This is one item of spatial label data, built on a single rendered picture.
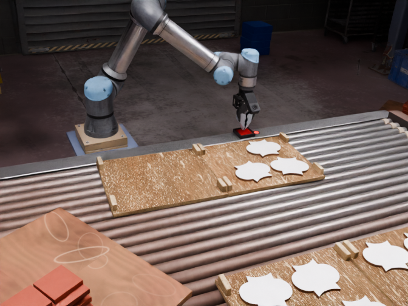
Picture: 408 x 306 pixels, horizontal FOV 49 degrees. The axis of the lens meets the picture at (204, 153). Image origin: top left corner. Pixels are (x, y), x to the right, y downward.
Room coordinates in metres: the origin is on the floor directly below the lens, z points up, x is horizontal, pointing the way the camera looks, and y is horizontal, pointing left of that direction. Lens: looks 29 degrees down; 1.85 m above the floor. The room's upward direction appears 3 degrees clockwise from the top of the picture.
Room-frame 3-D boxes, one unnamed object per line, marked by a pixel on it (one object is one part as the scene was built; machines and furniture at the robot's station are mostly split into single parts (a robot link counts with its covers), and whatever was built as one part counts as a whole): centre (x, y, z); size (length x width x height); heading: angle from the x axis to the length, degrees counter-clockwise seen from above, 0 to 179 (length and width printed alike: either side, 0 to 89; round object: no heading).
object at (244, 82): (1.87, -0.17, 1.17); 0.08 x 0.08 x 0.05
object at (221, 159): (1.58, -0.22, 0.93); 0.41 x 0.35 x 0.02; 113
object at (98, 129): (1.80, 0.46, 0.97); 0.15 x 0.15 x 0.10
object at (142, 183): (1.42, 0.16, 0.93); 0.41 x 0.35 x 0.02; 112
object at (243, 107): (1.88, -0.17, 1.09); 0.09 x 0.08 x 0.12; 25
